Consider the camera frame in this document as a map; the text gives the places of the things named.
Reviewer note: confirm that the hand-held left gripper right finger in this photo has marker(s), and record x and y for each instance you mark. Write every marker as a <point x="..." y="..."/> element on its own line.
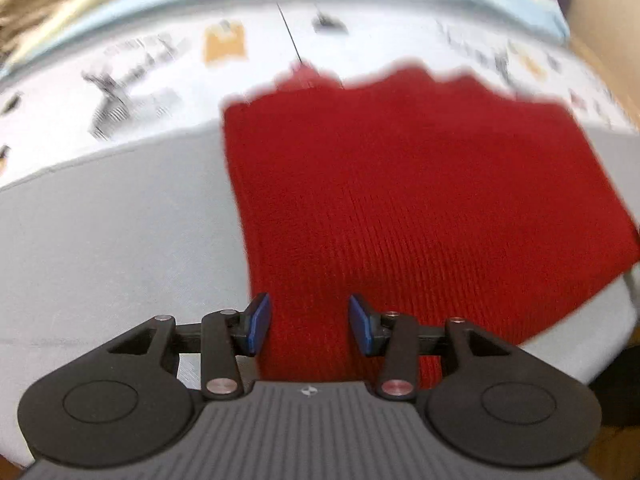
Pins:
<point x="361" y="326"/>

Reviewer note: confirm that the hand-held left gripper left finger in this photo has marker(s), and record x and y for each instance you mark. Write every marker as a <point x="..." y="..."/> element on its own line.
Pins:
<point x="260" y="323"/>

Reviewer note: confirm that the dark red knit garment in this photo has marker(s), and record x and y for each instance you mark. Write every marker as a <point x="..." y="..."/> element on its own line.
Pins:
<point x="400" y="185"/>

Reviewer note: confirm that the grey padded mat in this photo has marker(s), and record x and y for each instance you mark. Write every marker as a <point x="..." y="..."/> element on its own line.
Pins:
<point x="125" y="235"/>

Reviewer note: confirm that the printed white cloth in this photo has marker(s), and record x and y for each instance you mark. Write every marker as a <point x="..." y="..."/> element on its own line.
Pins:
<point x="150" y="85"/>

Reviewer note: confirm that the light blue cloth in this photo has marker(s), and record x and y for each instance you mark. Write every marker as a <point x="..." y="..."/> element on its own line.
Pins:
<point x="525" y="5"/>

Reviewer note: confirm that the beige folded cloth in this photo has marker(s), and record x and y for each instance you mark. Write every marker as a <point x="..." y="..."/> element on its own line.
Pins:
<point x="40" y="0"/>

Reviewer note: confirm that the brown cardboard panel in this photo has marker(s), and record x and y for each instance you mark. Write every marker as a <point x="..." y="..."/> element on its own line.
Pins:
<point x="600" y="5"/>

